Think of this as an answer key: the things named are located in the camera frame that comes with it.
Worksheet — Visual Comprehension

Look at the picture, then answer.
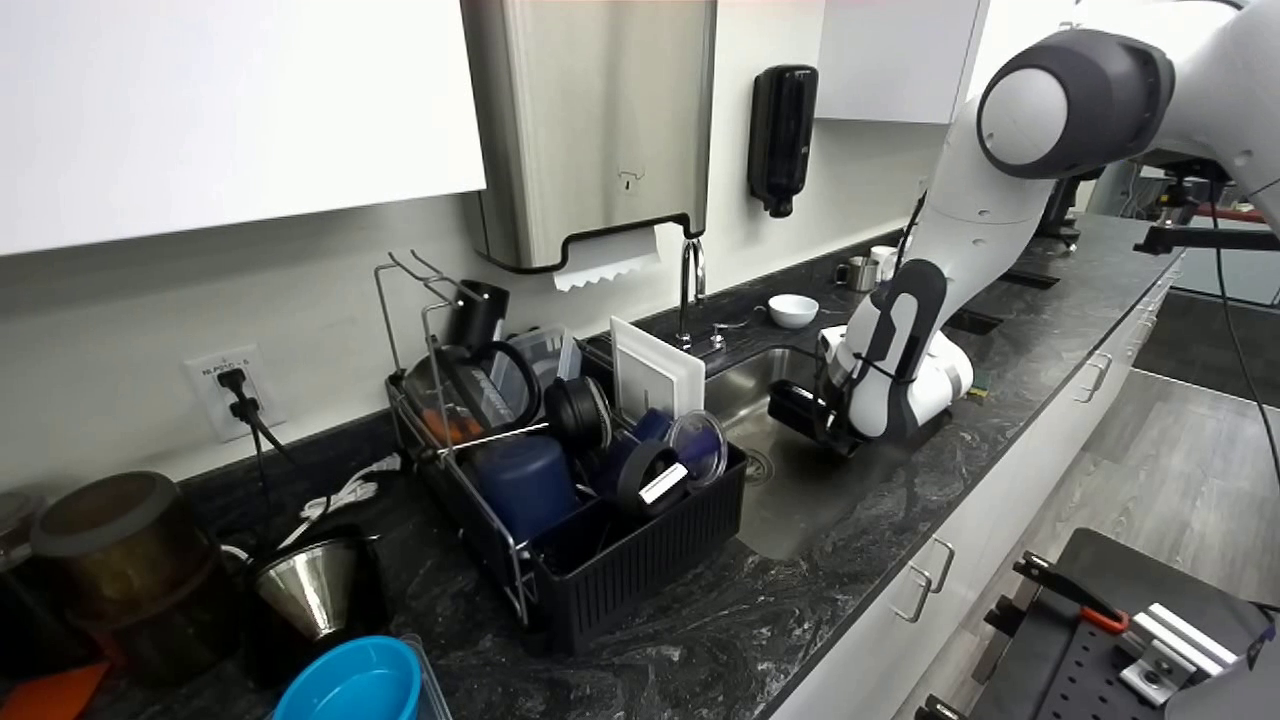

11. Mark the dark blue cup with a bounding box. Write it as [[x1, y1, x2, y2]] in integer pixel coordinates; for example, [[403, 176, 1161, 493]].
[[471, 431, 584, 544]]

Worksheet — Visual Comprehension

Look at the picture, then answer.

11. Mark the small white bowl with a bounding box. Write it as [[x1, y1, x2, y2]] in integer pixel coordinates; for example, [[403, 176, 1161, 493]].
[[764, 293, 825, 330]]

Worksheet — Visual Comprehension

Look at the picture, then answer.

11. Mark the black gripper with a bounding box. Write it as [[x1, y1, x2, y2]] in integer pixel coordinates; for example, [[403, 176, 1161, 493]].
[[764, 377, 860, 450]]

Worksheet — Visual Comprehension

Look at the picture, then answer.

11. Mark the white base cabinet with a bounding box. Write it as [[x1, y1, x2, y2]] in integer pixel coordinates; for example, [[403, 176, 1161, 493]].
[[769, 265, 1182, 720]]

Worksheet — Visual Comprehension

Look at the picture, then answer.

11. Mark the chrome faucet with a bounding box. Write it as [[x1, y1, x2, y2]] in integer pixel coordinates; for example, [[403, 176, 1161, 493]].
[[671, 232, 732, 359]]

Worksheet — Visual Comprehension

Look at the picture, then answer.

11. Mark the stainless steel sink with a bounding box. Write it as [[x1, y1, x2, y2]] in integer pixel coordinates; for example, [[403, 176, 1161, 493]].
[[694, 340, 953, 569]]

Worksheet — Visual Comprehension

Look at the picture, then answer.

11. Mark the chrome wire rack frame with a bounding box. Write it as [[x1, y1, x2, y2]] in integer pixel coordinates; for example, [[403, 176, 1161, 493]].
[[371, 246, 556, 630]]

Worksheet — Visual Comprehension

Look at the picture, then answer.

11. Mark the black tool cart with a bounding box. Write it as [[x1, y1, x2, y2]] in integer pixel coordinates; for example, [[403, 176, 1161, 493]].
[[917, 525, 1280, 720]]

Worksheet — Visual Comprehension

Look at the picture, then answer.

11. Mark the white mug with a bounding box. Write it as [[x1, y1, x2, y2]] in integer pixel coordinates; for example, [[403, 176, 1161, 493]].
[[868, 239, 909, 287]]

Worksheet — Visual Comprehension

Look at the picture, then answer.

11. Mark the white wall outlet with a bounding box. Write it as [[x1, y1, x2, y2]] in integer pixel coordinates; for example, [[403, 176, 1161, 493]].
[[182, 340, 268, 431]]

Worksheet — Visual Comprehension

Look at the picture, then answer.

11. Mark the clear glass bowl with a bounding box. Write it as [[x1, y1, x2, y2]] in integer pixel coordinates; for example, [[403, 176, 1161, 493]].
[[664, 408, 732, 484]]

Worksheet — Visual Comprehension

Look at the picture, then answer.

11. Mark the black lid with white label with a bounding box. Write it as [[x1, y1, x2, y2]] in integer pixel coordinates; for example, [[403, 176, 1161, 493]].
[[612, 431, 698, 518]]

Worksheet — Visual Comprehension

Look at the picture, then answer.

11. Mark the white cutting board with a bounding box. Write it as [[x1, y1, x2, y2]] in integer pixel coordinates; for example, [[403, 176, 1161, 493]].
[[609, 312, 710, 431]]

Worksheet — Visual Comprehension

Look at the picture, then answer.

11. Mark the steel cone funnel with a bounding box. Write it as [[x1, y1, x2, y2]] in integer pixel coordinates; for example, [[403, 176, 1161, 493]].
[[253, 532, 365, 644]]

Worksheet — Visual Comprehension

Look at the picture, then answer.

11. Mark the clear plastic cup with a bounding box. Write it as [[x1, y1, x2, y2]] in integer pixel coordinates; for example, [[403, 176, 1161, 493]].
[[509, 324, 590, 408]]

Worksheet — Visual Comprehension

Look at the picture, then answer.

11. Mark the black wall soap dispenser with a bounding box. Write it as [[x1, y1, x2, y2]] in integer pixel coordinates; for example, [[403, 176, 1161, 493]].
[[744, 60, 825, 224]]

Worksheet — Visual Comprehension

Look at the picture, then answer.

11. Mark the black round lid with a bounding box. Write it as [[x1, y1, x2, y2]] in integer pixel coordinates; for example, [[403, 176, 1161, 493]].
[[542, 377, 621, 455]]

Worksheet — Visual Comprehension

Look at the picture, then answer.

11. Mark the black power plug cable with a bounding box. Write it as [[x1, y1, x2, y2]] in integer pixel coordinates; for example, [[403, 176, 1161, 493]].
[[216, 363, 292, 459]]

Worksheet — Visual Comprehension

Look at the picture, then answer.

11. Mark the red handled tool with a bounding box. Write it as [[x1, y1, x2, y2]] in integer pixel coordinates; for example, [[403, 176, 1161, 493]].
[[1007, 549, 1133, 639]]

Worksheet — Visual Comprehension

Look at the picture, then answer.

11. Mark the white plastic utensil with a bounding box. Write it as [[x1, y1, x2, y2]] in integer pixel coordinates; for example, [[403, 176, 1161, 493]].
[[273, 455, 403, 550]]

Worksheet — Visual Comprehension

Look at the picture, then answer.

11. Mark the light blue bowl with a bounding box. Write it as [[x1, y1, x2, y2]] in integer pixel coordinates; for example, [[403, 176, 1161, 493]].
[[268, 630, 433, 720]]

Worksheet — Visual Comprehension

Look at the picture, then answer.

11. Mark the clear pitcher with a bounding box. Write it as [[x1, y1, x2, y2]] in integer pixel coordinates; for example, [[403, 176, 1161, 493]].
[[394, 330, 540, 450]]

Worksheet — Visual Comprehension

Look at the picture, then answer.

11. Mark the black plastic dish rack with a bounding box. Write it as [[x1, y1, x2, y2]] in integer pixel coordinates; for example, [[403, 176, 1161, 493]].
[[383, 363, 753, 657]]

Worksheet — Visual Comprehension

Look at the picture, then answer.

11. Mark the black tumbler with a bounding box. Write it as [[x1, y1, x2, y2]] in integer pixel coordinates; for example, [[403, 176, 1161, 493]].
[[437, 276, 515, 363]]

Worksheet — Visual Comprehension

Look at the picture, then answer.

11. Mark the steel paper towel dispenser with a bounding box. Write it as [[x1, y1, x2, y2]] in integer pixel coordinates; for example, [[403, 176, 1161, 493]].
[[460, 0, 723, 276]]

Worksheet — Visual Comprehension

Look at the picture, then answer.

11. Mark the white upper cabinet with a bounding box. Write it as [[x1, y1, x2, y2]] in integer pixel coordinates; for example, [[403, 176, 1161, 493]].
[[815, 0, 993, 132], [0, 0, 493, 260]]

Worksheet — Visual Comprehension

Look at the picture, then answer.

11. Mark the white paper towel sheet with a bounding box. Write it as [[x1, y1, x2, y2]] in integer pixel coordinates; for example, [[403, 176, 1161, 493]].
[[546, 221, 666, 294]]

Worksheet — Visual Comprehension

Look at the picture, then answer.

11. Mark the orange flat item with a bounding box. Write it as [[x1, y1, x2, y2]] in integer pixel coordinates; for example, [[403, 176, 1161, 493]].
[[0, 657, 111, 720]]

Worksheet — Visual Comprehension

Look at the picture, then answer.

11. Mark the brown lidded pot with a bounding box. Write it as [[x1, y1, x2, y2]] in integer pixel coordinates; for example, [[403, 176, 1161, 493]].
[[27, 468, 224, 637]]

